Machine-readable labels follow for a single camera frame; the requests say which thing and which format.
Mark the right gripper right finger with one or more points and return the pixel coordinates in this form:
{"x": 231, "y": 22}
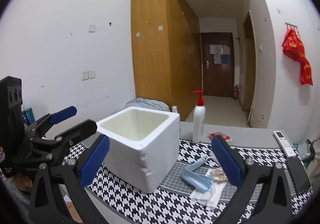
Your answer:
{"x": 274, "y": 201}

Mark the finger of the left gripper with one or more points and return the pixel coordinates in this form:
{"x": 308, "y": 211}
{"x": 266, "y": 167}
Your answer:
{"x": 45, "y": 123}
{"x": 76, "y": 134}

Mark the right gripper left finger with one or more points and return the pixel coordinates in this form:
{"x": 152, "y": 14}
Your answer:
{"x": 47, "y": 204}

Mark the black smartphone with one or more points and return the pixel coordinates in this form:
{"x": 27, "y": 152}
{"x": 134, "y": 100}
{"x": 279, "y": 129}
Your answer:
{"x": 298, "y": 174}

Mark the white remote control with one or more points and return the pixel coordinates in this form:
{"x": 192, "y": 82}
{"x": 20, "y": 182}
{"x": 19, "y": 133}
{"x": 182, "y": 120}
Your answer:
{"x": 284, "y": 143}

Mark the white packaged mask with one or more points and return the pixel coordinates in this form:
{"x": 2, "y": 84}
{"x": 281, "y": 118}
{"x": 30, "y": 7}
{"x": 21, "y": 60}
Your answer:
{"x": 211, "y": 197}

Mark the white foam box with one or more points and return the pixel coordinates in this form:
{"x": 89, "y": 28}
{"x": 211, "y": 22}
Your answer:
{"x": 144, "y": 145}

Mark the light blue crumpled cloth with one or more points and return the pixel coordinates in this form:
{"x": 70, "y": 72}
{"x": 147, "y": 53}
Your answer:
{"x": 148, "y": 103}

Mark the red snack packet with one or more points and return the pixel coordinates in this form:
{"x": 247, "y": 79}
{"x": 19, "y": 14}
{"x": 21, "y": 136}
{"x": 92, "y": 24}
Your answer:
{"x": 213, "y": 135}

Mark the blue face mask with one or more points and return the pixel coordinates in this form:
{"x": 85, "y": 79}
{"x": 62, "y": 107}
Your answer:
{"x": 199, "y": 181}

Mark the blue spray bottle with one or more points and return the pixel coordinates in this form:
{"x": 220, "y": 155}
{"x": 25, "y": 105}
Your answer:
{"x": 174, "y": 109}

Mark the red fire extinguisher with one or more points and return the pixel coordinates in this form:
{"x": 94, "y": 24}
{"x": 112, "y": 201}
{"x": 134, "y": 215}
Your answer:
{"x": 236, "y": 92}

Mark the white lotion pump bottle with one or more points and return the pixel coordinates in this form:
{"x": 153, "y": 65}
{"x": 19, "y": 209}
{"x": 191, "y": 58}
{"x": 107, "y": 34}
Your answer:
{"x": 198, "y": 117}

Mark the wooden wardrobe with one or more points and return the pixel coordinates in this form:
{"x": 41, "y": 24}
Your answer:
{"x": 166, "y": 52}

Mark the dark brown door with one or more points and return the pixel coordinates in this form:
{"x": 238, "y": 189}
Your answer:
{"x": 218, "y": 64}

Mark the white wall switch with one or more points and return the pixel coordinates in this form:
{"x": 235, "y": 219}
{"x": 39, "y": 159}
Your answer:
{"x": 86, "y": 75}

